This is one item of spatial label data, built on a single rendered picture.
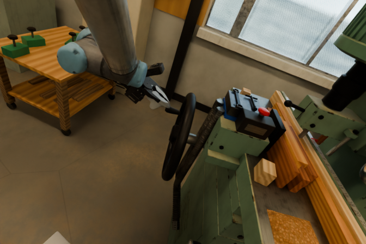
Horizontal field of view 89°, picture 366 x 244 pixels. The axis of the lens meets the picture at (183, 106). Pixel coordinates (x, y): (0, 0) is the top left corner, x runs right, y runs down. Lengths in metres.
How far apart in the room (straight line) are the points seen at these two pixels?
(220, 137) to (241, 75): 1.50
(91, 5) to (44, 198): 1.23
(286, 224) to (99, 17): 0.49
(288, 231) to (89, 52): 0.59
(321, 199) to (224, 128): 0.26
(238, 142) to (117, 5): 0.40
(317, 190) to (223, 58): 1.52
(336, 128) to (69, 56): 0.70
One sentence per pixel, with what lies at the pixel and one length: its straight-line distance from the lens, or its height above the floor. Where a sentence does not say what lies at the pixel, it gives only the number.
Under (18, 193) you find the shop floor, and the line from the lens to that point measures 1.47.
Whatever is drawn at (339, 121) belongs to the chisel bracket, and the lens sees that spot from 0.61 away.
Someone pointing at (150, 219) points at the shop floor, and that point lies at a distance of 1.34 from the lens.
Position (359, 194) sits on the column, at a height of 0.89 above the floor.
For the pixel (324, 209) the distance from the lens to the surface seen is 0.55.
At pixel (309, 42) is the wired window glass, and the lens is 2.03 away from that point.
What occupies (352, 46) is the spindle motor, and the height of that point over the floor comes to 1.21.
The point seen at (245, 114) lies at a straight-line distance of 0.48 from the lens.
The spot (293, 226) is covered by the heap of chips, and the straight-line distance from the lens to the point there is 0.48.
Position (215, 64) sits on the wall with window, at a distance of 1.93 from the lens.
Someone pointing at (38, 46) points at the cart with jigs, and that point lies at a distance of 1.66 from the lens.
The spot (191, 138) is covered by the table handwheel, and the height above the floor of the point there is 0.82.
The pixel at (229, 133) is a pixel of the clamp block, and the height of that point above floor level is 0.95.
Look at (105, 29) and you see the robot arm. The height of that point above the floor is 1.12.
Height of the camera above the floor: 1.24
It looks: 35 degrees down
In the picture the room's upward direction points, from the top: 21 degrees clockwise
